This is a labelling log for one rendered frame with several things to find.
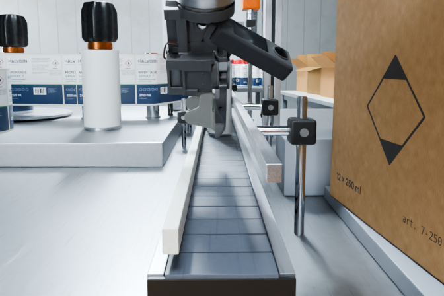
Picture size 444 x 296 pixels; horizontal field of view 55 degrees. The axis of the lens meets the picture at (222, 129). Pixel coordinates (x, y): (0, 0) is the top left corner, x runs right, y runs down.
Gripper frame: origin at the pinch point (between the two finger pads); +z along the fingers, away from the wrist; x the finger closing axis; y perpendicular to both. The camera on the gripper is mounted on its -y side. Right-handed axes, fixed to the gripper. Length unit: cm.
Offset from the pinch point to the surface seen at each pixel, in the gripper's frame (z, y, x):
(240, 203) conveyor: -4.7, -1.8, 19.0
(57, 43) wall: 181, 177, -384
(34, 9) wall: 149, 200, -400
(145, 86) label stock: 26, 21, -53
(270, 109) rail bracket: 5.0, -9.0, -12.2
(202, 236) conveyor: -9.4, 2.1, 27.1
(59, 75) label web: 23, 45, -54
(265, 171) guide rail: -19.3, -2.6, 29.2
